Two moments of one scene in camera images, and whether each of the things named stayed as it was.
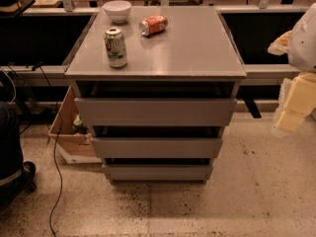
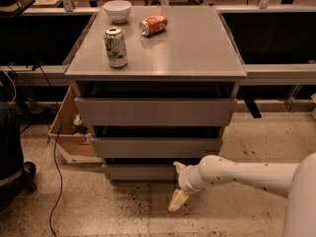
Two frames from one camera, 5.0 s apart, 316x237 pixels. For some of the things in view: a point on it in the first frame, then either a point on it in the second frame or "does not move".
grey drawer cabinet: [158, 86] does not move
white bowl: [118, 10] does not move
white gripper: [303, 44] to [187, 180]
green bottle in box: [78, 126] does not move
